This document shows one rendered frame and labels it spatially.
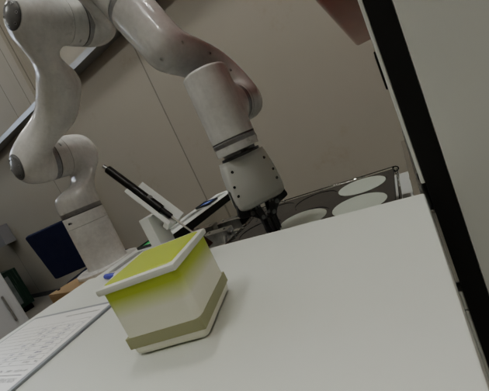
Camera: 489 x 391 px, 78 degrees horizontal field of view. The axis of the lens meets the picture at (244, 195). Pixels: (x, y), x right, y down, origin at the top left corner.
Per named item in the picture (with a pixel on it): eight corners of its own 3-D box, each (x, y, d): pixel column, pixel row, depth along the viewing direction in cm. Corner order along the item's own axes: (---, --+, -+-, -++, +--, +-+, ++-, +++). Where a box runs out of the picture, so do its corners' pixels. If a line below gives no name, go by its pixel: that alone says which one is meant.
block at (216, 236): (236, 233, 79) (231, 223, 79) (230, 240, 76) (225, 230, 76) (213, 240, 83) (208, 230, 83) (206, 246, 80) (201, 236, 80)
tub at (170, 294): (233, 286, 30) (203, 226, 29) (212, 339, 23) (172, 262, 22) (171, 306, 32) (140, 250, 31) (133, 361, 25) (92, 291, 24)
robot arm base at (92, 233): (70, 282, 95) (42, 229, 92) (123, 251, 109) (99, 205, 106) (91, 282, 82) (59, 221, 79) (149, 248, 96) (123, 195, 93)
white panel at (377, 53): (419, 150, 102) (379, 34, 95) (492, 308, 32) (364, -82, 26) (409, 153, 103) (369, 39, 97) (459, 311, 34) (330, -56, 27)
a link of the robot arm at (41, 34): (81, 180, 96) (26, 198, 83) (57, 158, 99) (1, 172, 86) (103, 13, 68) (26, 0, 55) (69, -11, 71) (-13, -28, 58)
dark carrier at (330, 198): (393, 171, 67) (393, 168, 67) (400, 243, 38) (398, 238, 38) (263, 210, 85) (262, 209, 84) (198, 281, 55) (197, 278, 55)
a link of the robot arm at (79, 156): (55, 223, 91) (15, 150, 88) (107, 202, 106) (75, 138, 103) (72, 216, 84) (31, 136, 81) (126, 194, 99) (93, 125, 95)
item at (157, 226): (205, 252, 45) (164, 171, 43) (190, 266, 42) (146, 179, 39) (176, 259, 48) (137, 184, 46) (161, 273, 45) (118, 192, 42)
